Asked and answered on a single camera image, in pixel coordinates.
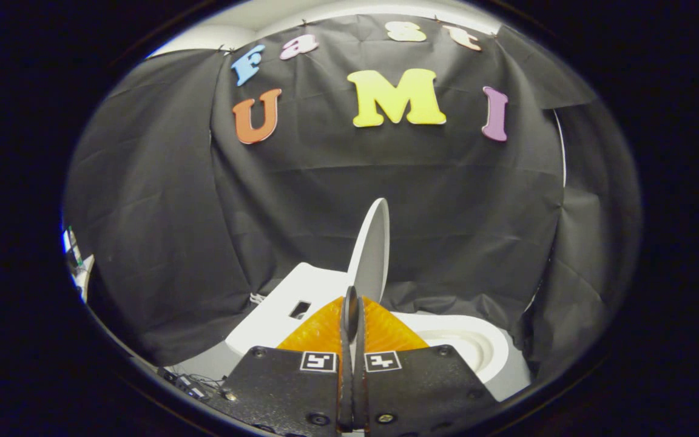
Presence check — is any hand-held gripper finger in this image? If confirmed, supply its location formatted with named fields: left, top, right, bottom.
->
left=353, top=290, right=501, bottom=436
left=217, top=285, right=356, bottom=437

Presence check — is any white toilet lid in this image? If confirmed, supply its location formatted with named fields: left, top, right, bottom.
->
left=347, top=198, right=391, bottom=304

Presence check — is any black backdrop cloth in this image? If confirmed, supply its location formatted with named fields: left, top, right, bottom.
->
left=63, top=13, right=642, bottom=389

